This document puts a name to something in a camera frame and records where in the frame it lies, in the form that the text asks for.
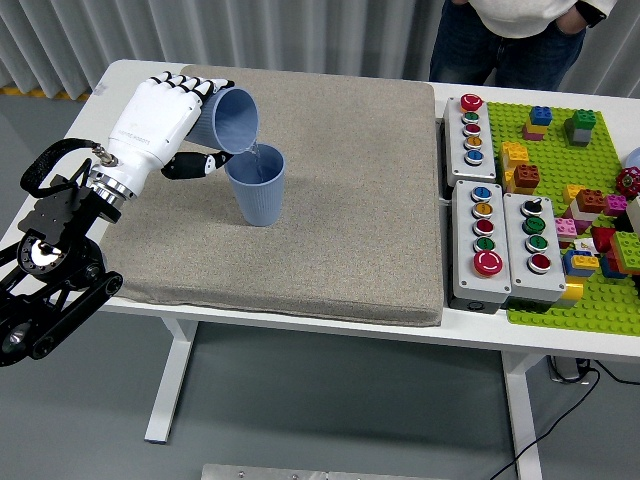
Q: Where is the grey five-button control box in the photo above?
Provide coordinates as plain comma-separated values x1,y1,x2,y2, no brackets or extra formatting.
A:
448,179,513,315
443,93,498,185

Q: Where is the white box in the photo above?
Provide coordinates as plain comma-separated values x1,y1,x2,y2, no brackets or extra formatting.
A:
624,195,640,236

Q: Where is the large green orange brick pile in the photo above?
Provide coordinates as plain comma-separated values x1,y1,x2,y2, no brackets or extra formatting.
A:
608,230,640,276

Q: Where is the black floor cable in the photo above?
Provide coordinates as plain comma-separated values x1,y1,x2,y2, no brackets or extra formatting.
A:
492,359,640,480

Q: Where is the grey box with selector switch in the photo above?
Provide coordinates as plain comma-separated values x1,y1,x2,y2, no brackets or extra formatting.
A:
502,192,568,311

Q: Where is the white table leg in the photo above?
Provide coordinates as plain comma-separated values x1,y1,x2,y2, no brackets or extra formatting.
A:
499,351,551,480
144,319,200,445

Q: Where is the person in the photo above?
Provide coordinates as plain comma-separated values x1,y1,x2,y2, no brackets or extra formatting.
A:
428,0,619,92

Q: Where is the green grey brick stack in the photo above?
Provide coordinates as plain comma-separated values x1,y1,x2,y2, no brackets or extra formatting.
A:
563,109,597,147

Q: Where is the grey floor power strip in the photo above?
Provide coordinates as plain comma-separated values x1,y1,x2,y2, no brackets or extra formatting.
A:
547,354,594,385

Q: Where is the yellow floor tape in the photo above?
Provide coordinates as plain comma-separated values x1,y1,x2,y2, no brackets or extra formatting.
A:
0,84,94,101

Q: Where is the white pleated curtain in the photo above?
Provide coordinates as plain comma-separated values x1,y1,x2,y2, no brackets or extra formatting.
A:
0,0,640,101

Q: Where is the brown white pink brick stack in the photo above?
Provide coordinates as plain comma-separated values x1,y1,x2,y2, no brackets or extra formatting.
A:
571,188,606,235

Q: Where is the blue and yellow brick stack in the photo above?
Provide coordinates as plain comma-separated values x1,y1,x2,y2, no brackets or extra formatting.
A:
562,248,601,277

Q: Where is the brown brick on yellow brick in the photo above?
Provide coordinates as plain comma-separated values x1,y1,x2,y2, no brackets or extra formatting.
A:
505,163,542,195

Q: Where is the red brick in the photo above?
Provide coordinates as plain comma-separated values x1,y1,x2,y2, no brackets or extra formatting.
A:
591,226,619,254

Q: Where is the grey-brown padded mat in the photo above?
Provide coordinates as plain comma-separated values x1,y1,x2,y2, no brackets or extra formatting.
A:
99,64,446,328

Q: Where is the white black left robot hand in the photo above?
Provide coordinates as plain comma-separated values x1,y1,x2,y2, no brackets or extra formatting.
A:
102,71,236,195

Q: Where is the yellow cylinder brick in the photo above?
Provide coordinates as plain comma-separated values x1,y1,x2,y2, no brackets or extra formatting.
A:
554,277,585,309

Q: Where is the person's black wristband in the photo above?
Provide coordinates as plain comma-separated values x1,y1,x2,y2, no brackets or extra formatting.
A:
574,0,607,29

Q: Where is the red valve handwheel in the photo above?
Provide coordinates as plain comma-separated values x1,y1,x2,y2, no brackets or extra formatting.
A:
615,168,640,197

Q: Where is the silver metal plate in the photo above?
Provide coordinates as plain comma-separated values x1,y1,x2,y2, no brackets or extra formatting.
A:
201,463,419,480

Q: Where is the blue ribbed cup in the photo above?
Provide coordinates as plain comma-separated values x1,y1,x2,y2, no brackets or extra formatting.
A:
224,142,287,228
188,87,261,155

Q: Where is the green studded baseplate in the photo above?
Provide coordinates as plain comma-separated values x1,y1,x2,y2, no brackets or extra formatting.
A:
485,101,640,337

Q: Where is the blue yellow pink brick stack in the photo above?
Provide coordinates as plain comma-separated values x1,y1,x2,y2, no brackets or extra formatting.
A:
522,105,554,142

